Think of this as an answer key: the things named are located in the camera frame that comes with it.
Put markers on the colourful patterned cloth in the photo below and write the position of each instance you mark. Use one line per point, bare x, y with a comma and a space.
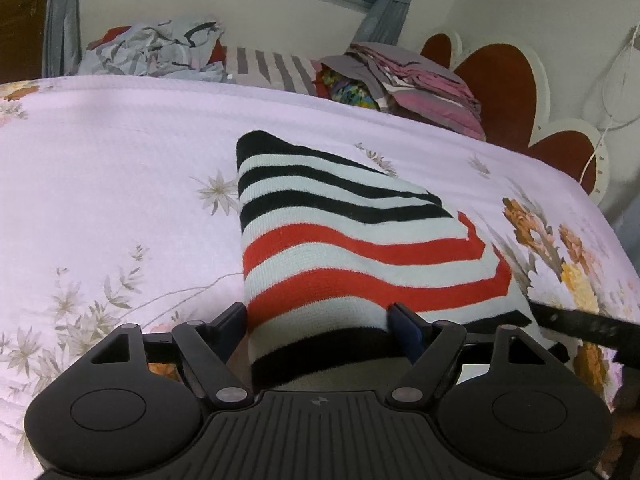
336, 87

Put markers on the brown wooden door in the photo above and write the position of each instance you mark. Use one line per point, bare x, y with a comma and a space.
22, 29

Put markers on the stack of folded pink bedding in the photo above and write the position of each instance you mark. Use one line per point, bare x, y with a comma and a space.
406, 84

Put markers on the grey curtain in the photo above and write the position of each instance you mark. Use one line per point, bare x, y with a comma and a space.
384, 22
61, 41

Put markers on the left grey curtain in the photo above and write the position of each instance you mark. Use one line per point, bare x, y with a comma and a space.
61, 41

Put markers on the white wall charger with cable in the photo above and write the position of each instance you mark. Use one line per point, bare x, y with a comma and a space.
613, 88

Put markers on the right grey curtain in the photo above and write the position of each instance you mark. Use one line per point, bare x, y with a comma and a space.
384, 22

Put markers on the striped knit sweater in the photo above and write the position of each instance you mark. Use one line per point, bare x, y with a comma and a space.
328, 245

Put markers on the red and white headboard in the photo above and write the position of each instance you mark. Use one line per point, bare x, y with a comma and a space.
511, 83

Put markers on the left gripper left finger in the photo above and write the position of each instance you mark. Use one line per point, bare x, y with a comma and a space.
206, 348

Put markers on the pink floral bed sheet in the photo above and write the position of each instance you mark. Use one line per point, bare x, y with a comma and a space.
120, 219

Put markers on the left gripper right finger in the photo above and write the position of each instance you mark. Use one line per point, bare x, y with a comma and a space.
433, 350

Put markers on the grey striped mattress cover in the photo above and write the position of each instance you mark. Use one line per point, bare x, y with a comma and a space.
271, 70

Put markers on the crumpled grey clothes pile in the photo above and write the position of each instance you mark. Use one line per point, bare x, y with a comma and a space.
181, 48

